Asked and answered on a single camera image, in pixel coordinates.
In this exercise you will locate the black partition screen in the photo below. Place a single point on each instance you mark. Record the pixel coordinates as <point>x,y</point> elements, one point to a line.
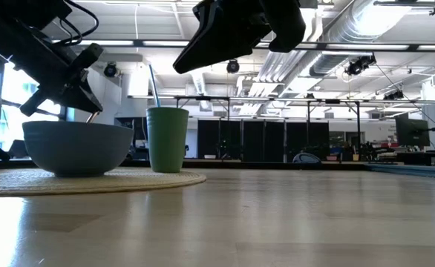
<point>262,141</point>

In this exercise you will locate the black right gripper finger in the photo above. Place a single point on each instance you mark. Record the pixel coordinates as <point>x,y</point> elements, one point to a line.
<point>225,37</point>
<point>203,7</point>

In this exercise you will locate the blue drinking straw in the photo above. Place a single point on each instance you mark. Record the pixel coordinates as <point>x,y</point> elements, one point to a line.
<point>154,86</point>

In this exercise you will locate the person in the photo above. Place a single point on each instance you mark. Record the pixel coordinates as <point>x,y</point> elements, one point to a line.
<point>347,150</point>

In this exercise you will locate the blue grey ceramic bowl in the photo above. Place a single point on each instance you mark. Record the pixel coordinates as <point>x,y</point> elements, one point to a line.
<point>78,148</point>

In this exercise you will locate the silver ventilation duct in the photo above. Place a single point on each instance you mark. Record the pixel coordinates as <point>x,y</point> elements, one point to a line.
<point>336,44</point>

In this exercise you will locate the black round ceiling camera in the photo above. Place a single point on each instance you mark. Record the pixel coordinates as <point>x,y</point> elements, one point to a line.
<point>110,69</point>
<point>233,66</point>

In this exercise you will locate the black ceiling fixture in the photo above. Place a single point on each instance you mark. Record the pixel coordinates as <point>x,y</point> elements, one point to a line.
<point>358,66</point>
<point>393,95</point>

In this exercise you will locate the green plastic cup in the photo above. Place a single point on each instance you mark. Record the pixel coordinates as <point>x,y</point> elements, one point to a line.
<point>167,141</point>

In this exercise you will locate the black metal gantry frame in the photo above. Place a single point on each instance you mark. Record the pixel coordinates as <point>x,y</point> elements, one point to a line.
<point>202,98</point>

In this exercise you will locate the round woven straw placemat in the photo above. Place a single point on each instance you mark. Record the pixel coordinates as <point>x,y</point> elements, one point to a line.
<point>147,181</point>

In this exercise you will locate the black aluminium table frame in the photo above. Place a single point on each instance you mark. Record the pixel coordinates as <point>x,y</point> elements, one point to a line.
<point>239,164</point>

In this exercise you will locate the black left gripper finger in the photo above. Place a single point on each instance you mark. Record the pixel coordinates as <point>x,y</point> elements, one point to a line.
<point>87,94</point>
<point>72,98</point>

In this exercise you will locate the black computer monitor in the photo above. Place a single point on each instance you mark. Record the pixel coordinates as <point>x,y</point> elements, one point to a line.
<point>412,131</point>

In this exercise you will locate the black overhead beam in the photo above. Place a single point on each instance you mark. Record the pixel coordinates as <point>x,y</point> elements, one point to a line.
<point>351,46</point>

